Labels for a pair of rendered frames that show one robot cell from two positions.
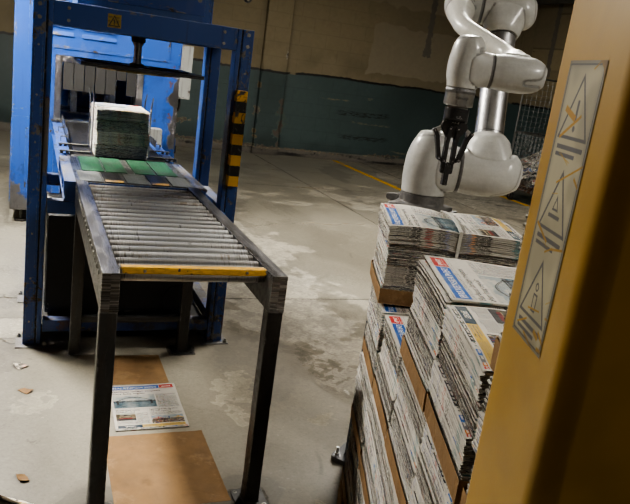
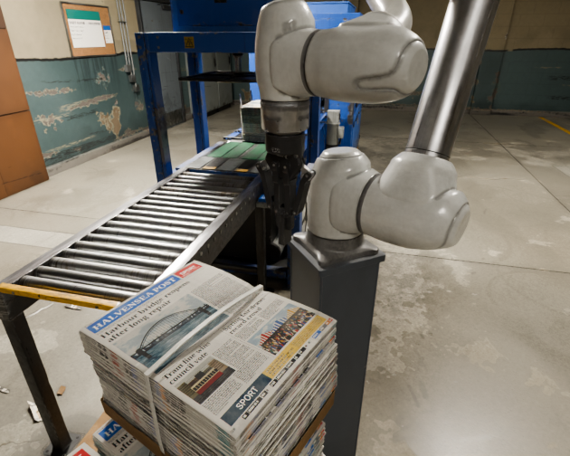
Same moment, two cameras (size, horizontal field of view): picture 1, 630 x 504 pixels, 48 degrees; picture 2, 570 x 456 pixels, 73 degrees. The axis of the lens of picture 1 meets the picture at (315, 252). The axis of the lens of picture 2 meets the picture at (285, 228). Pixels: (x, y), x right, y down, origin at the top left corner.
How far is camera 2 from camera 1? 1.80 m
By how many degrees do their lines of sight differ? 36
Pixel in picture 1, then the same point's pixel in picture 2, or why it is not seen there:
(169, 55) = not seen: hidden behind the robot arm
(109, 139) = (251, 128)
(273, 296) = not seen: hidden behind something
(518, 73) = (341, 65)
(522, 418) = not seen: outside the picture
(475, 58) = (272, 45)
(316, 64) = (533, 40)
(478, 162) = (382, 202)
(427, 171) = (318, 207)
